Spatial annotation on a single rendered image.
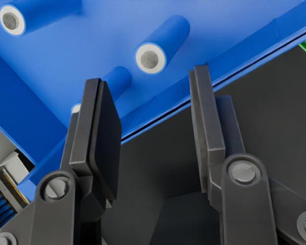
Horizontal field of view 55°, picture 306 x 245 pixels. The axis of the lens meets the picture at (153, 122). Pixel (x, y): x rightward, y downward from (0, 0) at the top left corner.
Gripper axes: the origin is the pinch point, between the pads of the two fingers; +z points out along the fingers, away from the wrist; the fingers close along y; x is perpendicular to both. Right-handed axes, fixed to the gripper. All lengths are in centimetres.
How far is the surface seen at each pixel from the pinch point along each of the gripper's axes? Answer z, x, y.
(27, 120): 9.8, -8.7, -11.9
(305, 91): 42, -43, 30
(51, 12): 10.1, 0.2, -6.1
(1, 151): 43, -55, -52
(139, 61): 5.6, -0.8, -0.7
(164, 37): 6.7, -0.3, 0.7
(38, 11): 9.2, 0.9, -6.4
